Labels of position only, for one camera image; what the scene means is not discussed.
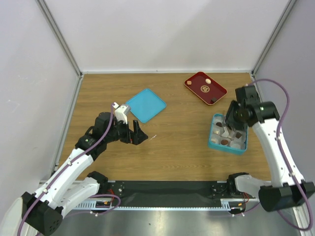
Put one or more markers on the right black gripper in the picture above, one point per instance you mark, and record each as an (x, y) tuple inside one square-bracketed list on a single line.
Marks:
[(240, 126)]

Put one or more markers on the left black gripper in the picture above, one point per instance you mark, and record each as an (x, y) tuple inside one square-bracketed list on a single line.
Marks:
[(139, 135)]

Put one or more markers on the dark square chocolate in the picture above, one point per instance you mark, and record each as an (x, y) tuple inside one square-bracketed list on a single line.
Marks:
[(238, 135)]

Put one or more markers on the dark round chocolate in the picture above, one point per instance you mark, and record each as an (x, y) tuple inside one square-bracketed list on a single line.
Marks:
[(224, 142)]

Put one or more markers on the blue box lid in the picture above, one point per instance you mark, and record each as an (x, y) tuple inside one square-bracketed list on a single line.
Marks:
[(145, 105)]

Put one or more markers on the metal tongs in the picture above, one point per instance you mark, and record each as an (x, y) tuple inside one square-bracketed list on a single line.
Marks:
[(226, 129)]

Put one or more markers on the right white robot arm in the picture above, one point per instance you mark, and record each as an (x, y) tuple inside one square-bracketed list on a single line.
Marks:
[(287, 187)]

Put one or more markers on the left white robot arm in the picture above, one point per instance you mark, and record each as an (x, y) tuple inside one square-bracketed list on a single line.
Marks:
[(45, 209)]

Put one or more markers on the blue chocolate box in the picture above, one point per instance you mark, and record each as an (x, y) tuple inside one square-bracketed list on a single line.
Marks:
[(222, 138)]

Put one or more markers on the red tray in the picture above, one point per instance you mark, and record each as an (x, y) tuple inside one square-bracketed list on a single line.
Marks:
[(203, 90)]

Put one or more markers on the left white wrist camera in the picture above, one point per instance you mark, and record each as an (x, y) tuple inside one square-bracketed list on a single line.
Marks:
[(121, 112)]

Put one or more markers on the slotted cable duct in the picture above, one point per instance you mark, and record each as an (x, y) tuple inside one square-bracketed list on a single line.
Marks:
[(94, 205)]

